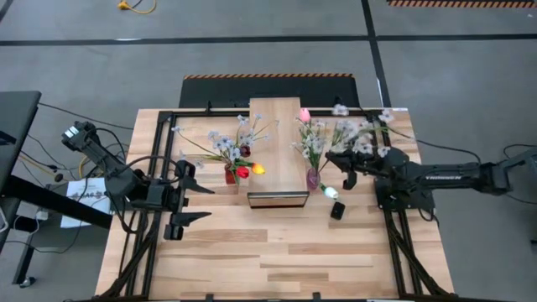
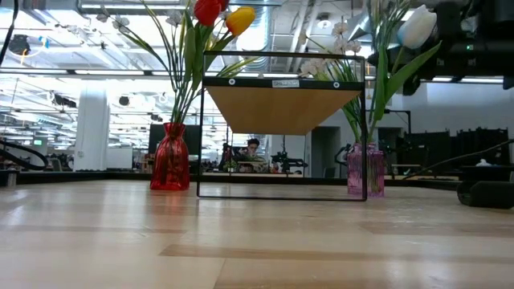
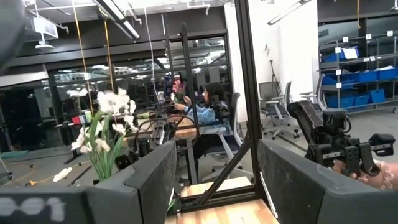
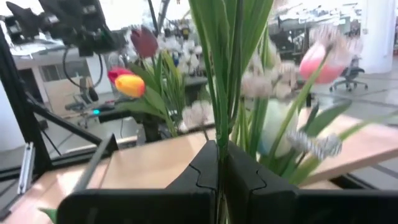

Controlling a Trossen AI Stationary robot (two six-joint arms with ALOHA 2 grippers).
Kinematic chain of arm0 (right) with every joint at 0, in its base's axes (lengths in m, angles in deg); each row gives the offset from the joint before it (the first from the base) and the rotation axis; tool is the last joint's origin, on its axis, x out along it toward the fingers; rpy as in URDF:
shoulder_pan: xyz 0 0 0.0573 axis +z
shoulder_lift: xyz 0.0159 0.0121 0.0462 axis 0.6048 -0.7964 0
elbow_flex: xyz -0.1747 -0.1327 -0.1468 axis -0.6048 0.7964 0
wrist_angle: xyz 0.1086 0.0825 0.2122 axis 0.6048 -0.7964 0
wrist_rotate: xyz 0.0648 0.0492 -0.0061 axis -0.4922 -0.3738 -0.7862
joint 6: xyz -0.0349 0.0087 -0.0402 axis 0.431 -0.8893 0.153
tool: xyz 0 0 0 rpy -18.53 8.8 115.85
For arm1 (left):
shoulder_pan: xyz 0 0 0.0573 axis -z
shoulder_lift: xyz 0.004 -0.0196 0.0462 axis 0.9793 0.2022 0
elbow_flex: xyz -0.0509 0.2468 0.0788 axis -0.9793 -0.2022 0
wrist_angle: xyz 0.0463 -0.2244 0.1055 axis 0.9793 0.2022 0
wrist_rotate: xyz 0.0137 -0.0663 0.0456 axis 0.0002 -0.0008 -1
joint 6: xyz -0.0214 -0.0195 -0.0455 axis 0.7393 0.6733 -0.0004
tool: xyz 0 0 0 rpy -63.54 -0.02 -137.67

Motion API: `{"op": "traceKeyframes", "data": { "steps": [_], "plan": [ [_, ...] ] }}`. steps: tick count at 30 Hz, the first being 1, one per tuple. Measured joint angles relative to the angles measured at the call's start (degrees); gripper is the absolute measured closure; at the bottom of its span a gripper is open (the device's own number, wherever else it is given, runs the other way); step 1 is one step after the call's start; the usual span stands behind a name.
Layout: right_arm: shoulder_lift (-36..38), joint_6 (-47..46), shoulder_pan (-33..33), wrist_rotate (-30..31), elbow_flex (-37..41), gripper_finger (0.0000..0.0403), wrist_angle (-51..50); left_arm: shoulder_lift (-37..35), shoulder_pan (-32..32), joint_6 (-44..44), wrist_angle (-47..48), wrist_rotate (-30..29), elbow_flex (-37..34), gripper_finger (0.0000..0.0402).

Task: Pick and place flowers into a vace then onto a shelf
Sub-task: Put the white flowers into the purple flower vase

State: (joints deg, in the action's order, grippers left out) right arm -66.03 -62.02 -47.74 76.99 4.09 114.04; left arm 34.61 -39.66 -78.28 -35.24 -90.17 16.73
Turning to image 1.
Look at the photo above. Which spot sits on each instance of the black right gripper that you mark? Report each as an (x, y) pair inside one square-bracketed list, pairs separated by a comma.
[(363, 165)]

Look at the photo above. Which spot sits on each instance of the wooden shelf with black frame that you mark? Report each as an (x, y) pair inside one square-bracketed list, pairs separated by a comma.
[(281, 138)]

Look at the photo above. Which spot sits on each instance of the orange yellow artificial tulip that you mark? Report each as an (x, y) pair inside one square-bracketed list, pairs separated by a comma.
[(258, 169)]

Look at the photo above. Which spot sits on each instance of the black desk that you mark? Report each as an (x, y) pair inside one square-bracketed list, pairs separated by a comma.
[(17, 126)]

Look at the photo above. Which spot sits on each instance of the black aluminium table frame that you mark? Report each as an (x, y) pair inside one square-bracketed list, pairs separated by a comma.
[(189, 113)]

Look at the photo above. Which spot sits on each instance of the orange black hazard tape strip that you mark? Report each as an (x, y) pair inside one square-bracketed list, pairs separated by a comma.
[(461, 3)]

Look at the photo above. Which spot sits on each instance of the red artificial tulip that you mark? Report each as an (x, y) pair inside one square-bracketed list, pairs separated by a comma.
[(242, 172)]

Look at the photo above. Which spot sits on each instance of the black floor mat hazard edge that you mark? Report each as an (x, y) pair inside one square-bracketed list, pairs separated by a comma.
[(218, 92)]

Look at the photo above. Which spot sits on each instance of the white printed paper sheet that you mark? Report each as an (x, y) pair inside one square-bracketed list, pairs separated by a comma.
[(79, 214)]

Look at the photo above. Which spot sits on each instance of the pink ribbed glass vase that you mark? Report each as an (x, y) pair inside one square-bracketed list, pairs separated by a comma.
[(312, 178)]

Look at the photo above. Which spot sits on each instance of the red glass vase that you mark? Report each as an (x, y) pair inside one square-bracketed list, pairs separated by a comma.
[(229, 178)]

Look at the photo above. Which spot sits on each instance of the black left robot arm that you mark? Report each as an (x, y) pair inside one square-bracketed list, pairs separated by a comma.
[(119, 182)]

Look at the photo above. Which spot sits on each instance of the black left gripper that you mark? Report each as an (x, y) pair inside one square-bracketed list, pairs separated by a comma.
[(178, 197)]

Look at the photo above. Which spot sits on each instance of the blue white artificial tulip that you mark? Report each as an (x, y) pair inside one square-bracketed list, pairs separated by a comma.
[(330, 192)]

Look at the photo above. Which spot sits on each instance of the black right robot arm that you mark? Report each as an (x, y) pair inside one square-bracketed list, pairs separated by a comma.
[(444, 176)]

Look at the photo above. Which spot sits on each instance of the black rounded machine part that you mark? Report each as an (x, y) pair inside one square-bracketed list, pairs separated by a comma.
[(337, 210)]

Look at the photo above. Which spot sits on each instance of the maroon artificial tulip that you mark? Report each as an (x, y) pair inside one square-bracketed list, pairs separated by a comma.
[(245, 151)]

